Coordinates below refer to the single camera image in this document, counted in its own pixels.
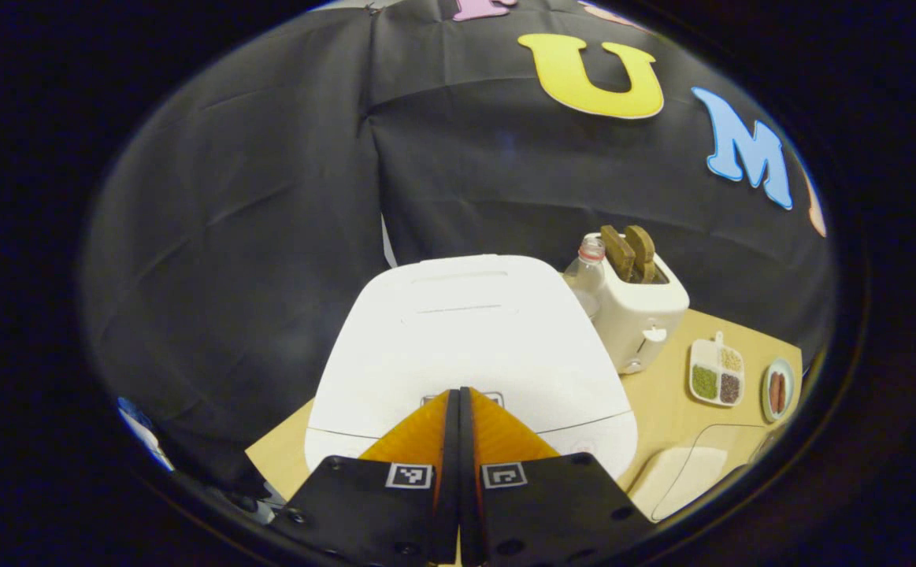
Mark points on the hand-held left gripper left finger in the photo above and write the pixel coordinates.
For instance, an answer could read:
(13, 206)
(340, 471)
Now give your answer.
(371, 512)

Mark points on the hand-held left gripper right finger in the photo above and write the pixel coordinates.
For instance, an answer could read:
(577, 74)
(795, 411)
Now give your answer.
(552, 512)

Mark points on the clear rice container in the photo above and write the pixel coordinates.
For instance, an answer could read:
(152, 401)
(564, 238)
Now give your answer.
(678, 480)

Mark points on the white rice cooker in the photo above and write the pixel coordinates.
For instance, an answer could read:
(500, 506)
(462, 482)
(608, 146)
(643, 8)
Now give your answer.
(465, 331)

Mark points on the white toaster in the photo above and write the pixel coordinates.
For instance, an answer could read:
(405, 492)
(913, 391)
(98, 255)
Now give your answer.
(639, 323)

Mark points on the white divided grain dish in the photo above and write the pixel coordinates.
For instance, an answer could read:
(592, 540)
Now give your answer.
(716, 370)

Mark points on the clear plastic bottle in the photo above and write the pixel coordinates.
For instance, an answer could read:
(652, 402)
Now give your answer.
(584, 279)

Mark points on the red meat piece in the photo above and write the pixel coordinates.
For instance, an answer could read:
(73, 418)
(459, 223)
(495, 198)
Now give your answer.
(782, 391)
(773, 391)

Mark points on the brown toast slice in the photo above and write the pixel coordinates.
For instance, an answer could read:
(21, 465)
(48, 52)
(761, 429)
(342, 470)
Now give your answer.
(644, 248)
(617, 252)

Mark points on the pale green plate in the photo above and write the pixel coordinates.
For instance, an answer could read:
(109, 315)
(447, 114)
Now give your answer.
(777, 366)

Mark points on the black backdrop cloth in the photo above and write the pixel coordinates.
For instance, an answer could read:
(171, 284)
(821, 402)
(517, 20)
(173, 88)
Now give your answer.
(268, 236)

